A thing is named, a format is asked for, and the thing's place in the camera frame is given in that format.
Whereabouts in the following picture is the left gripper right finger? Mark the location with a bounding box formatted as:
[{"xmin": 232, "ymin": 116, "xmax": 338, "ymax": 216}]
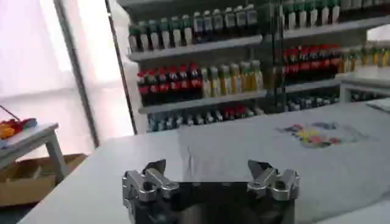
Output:
[{"xmin": 246, "ymin": 159, "xmax": 301, "ymax": 202}]

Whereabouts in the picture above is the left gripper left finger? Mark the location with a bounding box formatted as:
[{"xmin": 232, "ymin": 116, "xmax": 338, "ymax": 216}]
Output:
[{"xmin": 121, "ymin": 158, "xmax": 180, "ymax": 214}]

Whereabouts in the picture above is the grey shirt with colourful print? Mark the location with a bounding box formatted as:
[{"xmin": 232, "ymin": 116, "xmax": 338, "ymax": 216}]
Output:
[{"xmin": 178, "ymin": 102, "xmax": 390, "ymax": 224}]

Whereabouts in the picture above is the brown cardboard box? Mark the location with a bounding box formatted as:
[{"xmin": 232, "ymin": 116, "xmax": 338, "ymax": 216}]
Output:
[{"xmin": 0, "ymin": 153, "xmax": 89, "ymax": 208}]

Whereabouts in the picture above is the small white table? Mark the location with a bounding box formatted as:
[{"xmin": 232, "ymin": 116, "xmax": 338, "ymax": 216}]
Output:
[{"xmin": 0, "ymin": 122, "xmax": 69, "ymax": 185}]

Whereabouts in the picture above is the shelf unit with bottles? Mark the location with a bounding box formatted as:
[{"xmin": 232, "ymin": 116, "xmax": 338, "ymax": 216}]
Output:
[
  {"xmin": 274, "ymin": 0, "xmax": 390, "ymax": 113},
  {"xmin": 117, "ymin": 0, "xmax": 277, "ymax": 133}
]

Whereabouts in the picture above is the white side table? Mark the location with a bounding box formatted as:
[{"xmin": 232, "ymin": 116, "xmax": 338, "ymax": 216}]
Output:
[{"xmin": 338, "ymin": 65, "xmax": 390, "ymax": 103}]

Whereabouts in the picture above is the colourful toys pile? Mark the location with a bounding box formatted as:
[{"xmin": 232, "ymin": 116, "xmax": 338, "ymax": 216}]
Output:
[{"xmin": 0, "ymin": 117, "xmax": 38, "ymax": 141}]

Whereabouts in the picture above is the thin dark window post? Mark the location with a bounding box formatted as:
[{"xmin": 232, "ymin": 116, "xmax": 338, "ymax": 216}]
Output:
[{"xmin": 104, "ymin": 0, "xmax": 138, "ymax": 135}]

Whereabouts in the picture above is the thick grey window post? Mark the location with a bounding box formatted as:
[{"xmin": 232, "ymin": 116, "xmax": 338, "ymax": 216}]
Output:
[{"xmin": 53, "ymin": 0, "xmax": 101, "ymax": 148}]

